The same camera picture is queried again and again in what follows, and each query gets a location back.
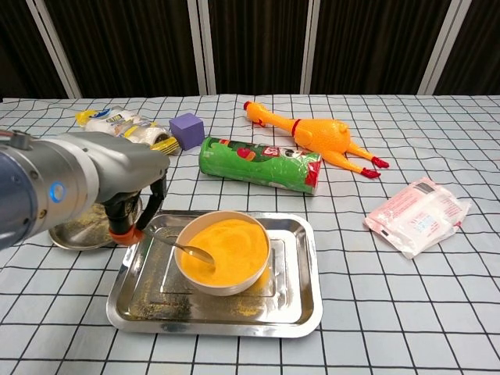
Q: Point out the pink white pouch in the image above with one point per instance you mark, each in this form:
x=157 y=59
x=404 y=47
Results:
x=418 y=218

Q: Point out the purple cube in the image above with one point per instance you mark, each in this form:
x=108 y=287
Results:
x=187 y=131

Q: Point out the rectangular steel tray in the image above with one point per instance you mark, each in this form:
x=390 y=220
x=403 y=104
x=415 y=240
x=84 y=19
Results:
x=289 y=312

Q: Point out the checkered tablecloth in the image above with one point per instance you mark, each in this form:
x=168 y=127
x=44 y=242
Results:
x=390 y=312

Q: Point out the metal spoon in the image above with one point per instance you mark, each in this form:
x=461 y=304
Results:
x=199 y=254

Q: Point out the orange-yellow powder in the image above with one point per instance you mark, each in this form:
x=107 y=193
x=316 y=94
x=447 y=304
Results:
x=238 y=250

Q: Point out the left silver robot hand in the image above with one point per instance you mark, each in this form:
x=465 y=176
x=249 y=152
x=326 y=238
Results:
x=125 y=164

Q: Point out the black folding partition screen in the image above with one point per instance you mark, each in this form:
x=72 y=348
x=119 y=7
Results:
x=254 y=39

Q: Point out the pack of white rolls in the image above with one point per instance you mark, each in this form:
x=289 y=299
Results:
x=117 y=121

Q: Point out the orange rubber chicken toy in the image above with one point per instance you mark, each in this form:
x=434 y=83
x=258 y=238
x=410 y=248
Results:
x=320 y=134

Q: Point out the green chips can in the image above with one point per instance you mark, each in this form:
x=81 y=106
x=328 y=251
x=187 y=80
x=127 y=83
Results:
x=258 y=168

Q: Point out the white bowl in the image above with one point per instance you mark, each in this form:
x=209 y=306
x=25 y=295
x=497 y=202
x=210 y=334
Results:
x=218 y=290

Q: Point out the round steel plate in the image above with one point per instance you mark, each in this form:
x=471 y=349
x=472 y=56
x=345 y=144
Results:
x=78 y=234

